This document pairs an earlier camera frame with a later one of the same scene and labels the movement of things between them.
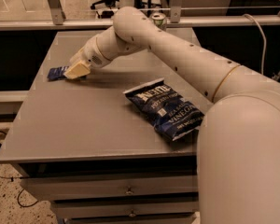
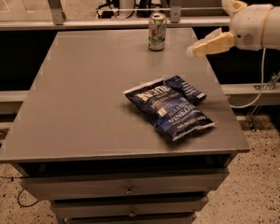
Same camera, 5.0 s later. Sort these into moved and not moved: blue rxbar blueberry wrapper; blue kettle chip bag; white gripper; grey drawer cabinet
Moved: blue rxbar blueberry wrapper; white gripper
Not moved: blue kettle chip bag; grey drawer cabinet
